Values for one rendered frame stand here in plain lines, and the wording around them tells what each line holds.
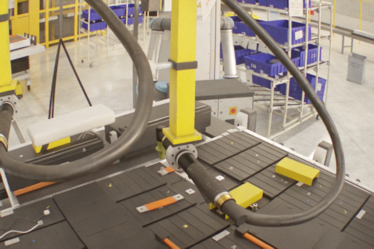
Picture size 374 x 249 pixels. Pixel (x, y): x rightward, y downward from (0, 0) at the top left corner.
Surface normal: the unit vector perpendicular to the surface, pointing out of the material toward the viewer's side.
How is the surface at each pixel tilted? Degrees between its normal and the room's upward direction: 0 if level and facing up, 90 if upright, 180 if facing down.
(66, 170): 45
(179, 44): 90
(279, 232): 0
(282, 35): 95
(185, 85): 90
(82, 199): 0
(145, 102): 36
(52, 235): 0
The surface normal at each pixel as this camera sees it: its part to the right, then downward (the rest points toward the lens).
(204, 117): 0.65, 0.32
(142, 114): 0.32, -0.52
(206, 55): 0.29, 0.39
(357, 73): -0.62, 0.31
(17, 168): -0.08, -0.36
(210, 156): 0.02, -0.91
